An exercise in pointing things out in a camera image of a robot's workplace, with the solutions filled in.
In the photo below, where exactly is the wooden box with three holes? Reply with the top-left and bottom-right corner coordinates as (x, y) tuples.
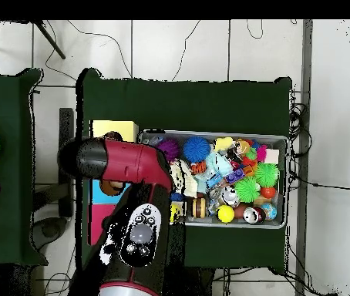
(87, 119), (140, 247)

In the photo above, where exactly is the clear mesh bin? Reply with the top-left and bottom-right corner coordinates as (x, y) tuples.
(137, 129), (288, 230)

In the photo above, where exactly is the purple spiky toy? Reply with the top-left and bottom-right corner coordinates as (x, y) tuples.
(157, 138), (181, 162)

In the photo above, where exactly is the cream waffle cloth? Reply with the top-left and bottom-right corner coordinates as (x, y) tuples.
(170, 158), (199, 198)

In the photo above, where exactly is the blue spiky ball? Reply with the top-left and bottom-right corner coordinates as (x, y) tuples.
(182, 136), (211, 163)

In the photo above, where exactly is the brown striped wooden burger toy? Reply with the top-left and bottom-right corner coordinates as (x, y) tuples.
(190, 197), (207, 219)

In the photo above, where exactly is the dark green tablecloth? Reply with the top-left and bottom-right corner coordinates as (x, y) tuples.
(76, 68), (293, 274)

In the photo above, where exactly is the silver drink can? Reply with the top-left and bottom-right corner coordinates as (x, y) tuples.
(220, 187), (241, 207)

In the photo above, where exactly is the yellow tennis-seam ball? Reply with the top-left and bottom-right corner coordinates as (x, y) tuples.
(215, 204), (235, 224)

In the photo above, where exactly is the green spiky ball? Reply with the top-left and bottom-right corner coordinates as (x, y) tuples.
(254, 162), (280, 188)
(233, 176), (261, 204)

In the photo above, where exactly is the red drink can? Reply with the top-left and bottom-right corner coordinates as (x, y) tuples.
(243, 206), (267, 224)

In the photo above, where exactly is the dark grey rounded floor object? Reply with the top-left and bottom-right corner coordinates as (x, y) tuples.
(31, 216), (69, 251)

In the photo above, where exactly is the long black tripod leg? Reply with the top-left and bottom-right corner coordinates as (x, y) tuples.
(34, 20), (66, 60)

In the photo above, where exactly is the dark green side-table cloth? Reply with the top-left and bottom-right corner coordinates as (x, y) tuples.
(0, 68), (49, 267)

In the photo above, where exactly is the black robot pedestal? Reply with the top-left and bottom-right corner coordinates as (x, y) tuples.
(182, 267), (216, 296)

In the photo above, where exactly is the black floor cable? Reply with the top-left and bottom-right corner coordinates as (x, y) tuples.
(288, 170), (350, 192)

